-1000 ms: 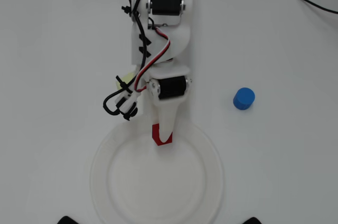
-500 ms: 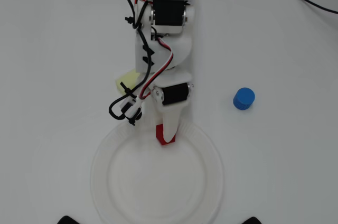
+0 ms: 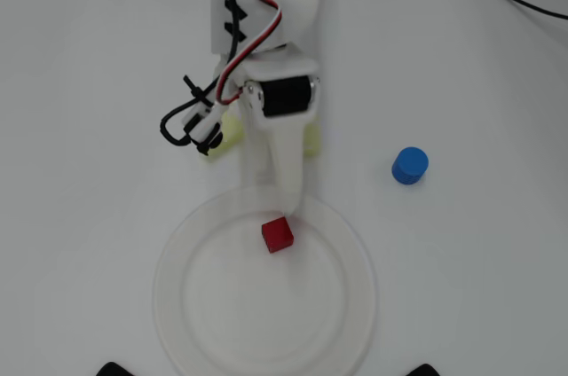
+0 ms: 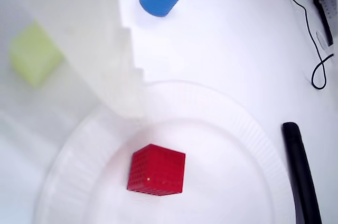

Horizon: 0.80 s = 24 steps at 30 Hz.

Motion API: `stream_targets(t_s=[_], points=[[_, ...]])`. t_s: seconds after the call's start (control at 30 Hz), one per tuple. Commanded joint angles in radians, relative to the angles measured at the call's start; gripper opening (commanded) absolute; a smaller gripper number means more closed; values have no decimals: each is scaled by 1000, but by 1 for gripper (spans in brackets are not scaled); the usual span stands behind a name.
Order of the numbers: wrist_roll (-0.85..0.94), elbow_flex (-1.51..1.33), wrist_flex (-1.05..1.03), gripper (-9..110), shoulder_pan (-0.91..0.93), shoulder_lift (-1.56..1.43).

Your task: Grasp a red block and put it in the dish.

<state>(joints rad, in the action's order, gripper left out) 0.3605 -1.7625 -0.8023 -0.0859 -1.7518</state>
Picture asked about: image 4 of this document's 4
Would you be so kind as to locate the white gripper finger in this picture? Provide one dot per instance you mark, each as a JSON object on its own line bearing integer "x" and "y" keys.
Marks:
{"x": 100, "y": 36}

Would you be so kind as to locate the red cube block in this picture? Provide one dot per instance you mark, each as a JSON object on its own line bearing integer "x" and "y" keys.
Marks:
{"x": 158, "y": 171}

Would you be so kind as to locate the cream foam block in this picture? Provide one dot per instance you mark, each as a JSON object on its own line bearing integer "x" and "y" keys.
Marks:
{"x": 33, "y": 53}

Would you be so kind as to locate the white paper plate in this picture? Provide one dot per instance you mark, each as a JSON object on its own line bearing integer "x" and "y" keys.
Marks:
{"x": 224, "y": 168}

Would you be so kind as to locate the black stand foot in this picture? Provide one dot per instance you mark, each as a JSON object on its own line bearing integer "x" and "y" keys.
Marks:
{"x": 301, "y": 168}

